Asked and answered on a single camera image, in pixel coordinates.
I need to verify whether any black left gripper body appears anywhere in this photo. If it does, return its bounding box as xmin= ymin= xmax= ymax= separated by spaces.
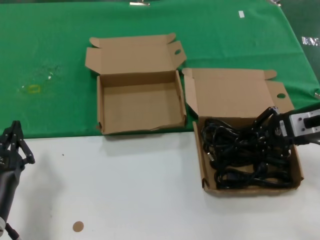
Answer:
xmin=0 ymin=147 xmax=25 ymax=218

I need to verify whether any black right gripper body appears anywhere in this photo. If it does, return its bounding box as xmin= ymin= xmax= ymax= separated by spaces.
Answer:
xmin=264 ymin=113 xmax=297 ymax=151

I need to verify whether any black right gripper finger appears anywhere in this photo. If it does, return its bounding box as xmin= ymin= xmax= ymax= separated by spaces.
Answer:
xmin=271 ymin=147 xmax=293 ymax=161
xmin=251 ymin=106 xmax=280 ymax=131

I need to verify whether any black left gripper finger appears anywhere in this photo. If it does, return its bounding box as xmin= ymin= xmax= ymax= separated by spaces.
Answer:
xmin=13 ymin=120 xmax=36 ymax=165
xmin=0 ymin=120 xmax=16 ymax=151

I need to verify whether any cardboard box, dark stained rim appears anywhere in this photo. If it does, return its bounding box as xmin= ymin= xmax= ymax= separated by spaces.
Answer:
xmin=181 ymin=67 xmax=305 ymax=199

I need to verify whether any cardboard box, torn rim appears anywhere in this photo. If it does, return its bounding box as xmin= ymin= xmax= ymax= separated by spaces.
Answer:
xmin=84 ymin=32 xmax=188 ymax=136

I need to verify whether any round brown cardboard disc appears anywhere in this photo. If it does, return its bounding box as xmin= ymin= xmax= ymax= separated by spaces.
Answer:
xmin=72 ymin=221 xmax=85 ymax=233

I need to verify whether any shiny foil scrap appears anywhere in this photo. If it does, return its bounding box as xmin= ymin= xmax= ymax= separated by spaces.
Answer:
xmin=301 ymin=36 xmax=320 ymax=47

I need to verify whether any green table cloth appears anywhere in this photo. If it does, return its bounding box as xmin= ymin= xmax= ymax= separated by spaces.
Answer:
xmin=0 ymin=0 xmax=320 ymax=140

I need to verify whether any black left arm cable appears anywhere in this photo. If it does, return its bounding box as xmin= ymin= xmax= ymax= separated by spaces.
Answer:
xmin=4 ymin=222 xmax=22 ymax=240

